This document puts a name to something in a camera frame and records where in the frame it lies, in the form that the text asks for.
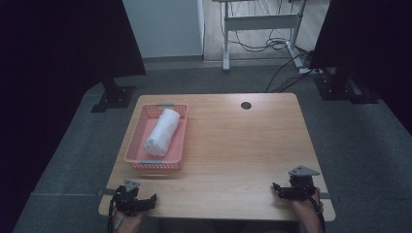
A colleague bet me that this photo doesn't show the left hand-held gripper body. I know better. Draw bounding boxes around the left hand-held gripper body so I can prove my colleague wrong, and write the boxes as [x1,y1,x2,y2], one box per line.
[111,179,151,217]

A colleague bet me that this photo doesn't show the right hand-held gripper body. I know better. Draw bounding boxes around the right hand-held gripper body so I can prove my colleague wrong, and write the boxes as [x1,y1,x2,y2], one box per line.
[281,165,321,202]

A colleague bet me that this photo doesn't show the pink plastic basket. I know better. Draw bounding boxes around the pink plastic basket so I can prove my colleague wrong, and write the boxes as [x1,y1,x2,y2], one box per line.
[123,102,189,172]

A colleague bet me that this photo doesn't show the white towel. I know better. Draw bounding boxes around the white towel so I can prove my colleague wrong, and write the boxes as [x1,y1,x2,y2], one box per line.
[143,108,182,158]

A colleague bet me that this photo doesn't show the black stand base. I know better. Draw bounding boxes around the black stand base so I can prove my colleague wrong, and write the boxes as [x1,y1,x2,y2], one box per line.
[313,67,381,105]
[89,77,136,114]

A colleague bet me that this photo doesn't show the black curtain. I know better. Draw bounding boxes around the black curtain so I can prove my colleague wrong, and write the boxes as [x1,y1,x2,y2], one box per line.
[309,0,412,137]
[0,0,148,227]

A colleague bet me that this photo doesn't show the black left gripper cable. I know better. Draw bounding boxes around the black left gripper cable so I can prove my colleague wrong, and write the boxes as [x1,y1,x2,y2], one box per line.
[107,195,119,233]

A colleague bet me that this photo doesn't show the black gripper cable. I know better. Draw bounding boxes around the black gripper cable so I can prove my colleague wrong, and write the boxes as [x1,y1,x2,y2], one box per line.
[304,191,326,233]
[107,195,119,233]

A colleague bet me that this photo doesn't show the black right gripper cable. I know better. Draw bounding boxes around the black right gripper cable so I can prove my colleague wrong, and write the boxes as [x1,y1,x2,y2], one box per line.
[304,191,326,233]

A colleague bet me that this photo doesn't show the black floor cables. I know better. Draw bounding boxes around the black floor cables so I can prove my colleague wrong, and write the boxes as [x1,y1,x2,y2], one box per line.
[264,48,324,94]

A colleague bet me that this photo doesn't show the hanging cable bundle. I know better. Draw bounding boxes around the hanging cable bundle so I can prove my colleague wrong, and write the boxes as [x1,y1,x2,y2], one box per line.
[226,0,292,53]

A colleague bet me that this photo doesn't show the white metal desk frame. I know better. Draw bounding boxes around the white metal desk frame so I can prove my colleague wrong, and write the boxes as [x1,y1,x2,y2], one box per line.
[212,0,313,75]

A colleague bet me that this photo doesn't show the white wall panel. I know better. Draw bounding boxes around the white wall panel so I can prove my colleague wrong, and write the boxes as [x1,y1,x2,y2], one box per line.
[121,0,206,59]

